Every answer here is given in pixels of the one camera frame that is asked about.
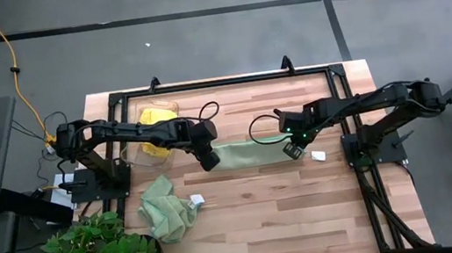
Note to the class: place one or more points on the yellow black power connector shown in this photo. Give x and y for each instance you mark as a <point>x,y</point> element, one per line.
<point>50,140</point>

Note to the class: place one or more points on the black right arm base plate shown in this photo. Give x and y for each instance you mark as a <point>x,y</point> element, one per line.
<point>389,154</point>

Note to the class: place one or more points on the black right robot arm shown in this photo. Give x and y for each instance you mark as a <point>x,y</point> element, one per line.
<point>360,103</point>

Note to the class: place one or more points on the white paper sheet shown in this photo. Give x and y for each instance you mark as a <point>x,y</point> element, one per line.
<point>59,199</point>

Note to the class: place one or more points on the clear plastic bin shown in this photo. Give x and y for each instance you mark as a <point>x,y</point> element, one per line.
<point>138,161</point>

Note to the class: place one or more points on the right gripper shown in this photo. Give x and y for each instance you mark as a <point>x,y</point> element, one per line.
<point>297,125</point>

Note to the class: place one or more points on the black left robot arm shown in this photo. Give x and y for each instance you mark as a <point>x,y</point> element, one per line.
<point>134,132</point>

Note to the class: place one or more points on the black desk base beam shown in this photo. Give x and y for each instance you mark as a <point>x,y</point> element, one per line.
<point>33,207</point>

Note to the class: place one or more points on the green microfiber towel white tag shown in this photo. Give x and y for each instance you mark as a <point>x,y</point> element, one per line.
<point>167,214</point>

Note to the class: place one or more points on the black metal table frame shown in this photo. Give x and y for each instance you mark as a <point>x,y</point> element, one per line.
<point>224,82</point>

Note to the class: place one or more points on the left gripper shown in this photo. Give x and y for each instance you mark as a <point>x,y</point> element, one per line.
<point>205,136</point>

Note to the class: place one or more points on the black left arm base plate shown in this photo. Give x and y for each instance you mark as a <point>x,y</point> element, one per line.
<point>84,193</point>

